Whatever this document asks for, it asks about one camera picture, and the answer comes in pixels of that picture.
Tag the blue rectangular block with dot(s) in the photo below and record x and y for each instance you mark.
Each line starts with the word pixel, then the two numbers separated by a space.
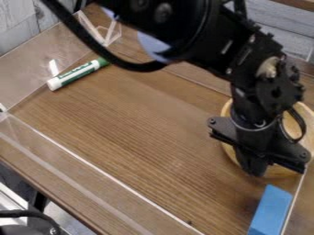
pixel 271 212

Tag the brown wooden bowl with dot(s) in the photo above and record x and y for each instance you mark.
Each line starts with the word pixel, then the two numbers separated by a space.
pixel 294 122

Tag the black metal mount bottom left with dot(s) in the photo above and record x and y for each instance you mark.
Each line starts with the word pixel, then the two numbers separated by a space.
pixel 23 229

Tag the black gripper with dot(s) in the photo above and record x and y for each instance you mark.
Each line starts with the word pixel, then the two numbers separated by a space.
pixel 259 147

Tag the clear acrylic tray walls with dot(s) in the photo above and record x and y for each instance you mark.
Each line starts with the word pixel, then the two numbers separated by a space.
pixel 115 146

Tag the green and white marker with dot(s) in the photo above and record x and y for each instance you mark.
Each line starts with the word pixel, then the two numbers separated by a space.
pixel 76 73

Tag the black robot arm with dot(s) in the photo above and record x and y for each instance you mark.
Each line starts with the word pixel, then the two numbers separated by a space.
pixel 210 34

